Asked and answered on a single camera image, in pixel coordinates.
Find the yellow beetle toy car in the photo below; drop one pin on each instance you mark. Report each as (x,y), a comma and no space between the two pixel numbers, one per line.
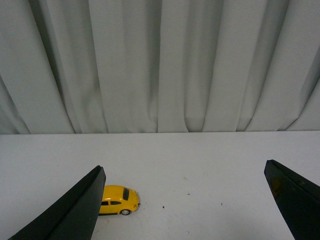
(118,200)

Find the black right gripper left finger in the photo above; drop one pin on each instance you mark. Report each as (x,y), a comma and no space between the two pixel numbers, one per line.
(73,216)

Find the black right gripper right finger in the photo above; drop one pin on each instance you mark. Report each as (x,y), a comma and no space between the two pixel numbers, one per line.
(297,198)

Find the white pleated curtain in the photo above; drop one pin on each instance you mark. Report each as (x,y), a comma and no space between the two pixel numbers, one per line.
(159,66)

